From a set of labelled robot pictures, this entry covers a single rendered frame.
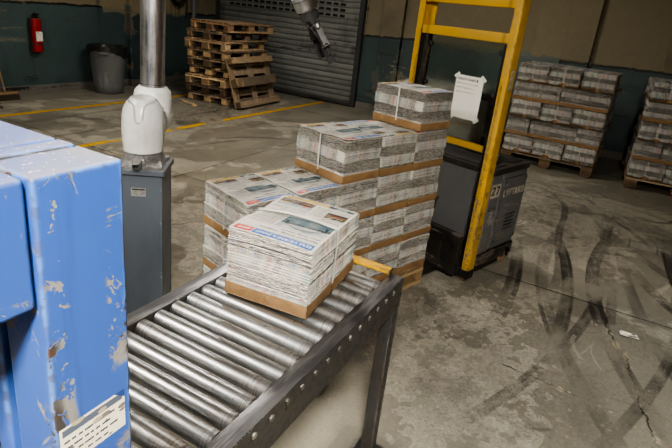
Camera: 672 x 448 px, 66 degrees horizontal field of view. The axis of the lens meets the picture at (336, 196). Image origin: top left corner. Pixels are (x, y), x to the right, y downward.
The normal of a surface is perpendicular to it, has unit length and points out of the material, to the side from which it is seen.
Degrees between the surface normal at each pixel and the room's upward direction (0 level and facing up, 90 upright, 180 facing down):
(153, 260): 90
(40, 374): 90
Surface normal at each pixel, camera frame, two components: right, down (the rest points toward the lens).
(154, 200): 0.10, 0.34
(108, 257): 0.87, 0.25
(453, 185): -0.72, 0.16
